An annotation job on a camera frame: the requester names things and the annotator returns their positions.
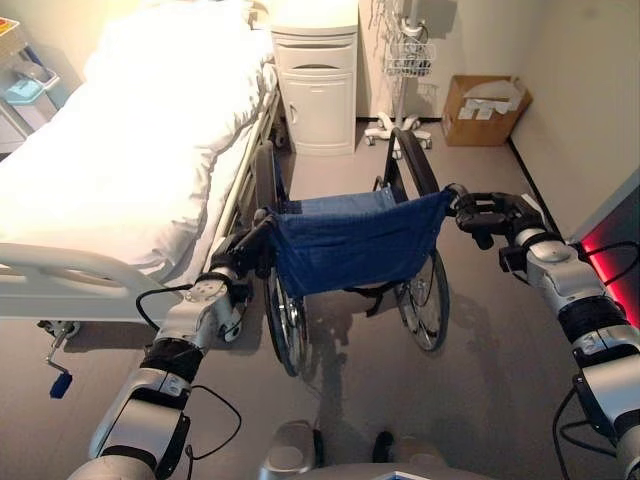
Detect white hospital bed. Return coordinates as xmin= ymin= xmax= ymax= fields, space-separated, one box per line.
xmin=0 ymin=0 xmax=289 ymax=344

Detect white bedside cabinet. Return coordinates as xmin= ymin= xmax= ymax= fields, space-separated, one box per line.
xmin=269 ymin=0 xmax=360 ymax=156

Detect bed crank with blue handle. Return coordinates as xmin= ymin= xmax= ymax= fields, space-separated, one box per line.
xmin=45 ymin=327 xmax=75 ymax=400

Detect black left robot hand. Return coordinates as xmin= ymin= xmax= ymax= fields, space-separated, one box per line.
xmin=210 ymin=215 xmax=275 ymax=279

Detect brown cardboard box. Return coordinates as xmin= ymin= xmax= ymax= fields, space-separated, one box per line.
xmin=441 ymin=74 xmax=533 ymax=147

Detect blue fabric wheelchair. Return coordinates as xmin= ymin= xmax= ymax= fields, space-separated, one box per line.
xmin=253 ymin=127 xmax=452 ymax=378

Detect white bed sheet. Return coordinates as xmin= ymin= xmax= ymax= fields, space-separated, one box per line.
xmin=0 ymin=0 xmax=276 ymax=261

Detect silver robot body and legs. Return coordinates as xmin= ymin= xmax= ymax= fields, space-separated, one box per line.
xmin=254 ymin=419 xmax=481 ymax=480

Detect grey cart with blue bin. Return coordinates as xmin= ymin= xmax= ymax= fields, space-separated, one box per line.
xmin=0 ymin=17 xmax=64 ymax=156

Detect white IV stand with basket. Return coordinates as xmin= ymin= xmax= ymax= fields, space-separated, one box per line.
xmin=364 ymin=0 xmax=437 ymax=160

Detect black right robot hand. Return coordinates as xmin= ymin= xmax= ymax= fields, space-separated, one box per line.
xmin=452 ymin=187 xmax=545 ymax=251

